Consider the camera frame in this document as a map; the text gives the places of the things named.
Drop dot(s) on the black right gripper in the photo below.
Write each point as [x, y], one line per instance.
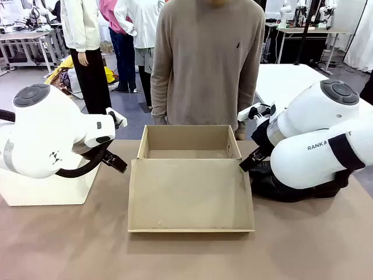
[262, 137]

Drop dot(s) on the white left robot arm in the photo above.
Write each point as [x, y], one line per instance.
[52, 125]

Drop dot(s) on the person's left forearm beige sleeve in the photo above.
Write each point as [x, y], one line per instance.
[247, 90]

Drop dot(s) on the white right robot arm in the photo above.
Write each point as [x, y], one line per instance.
[306, 163]

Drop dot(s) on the person's right forearm beige sleeve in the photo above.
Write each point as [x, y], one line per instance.
[158, 96]

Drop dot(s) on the cardboard shoe box with lid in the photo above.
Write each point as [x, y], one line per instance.
[189, 192]

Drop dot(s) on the person's left hand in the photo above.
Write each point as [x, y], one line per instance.
[241, 136]

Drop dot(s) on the white plastic storage bin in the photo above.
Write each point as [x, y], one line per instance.
[43, 192]

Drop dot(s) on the white rounded table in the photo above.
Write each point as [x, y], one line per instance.
[285, 81]

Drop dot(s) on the person in beige sweater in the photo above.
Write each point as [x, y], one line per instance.
[204, 73]

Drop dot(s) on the pile of colourful clothes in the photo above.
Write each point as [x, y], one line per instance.
[56, 77]

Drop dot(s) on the small cardboard carton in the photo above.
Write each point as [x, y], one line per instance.
[106, 46]

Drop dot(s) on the person in black clothes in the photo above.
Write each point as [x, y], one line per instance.
[367, 91]

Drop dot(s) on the person in white jacket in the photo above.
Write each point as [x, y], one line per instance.
[80, 26]

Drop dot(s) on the person in white shirt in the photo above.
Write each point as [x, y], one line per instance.
[140, 23]

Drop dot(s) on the person in pink top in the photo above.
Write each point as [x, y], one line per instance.
[109, 17]

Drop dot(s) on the grey workshop table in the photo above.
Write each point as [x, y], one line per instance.
[23, 35]

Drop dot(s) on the white curtain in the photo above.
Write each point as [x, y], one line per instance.
[361, 35]

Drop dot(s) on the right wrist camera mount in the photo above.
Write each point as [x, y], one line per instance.
[244, 114]

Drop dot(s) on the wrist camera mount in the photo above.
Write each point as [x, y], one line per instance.
[244, 114]
[112, 115]

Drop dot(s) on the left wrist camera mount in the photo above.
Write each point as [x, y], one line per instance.
[112, 115]

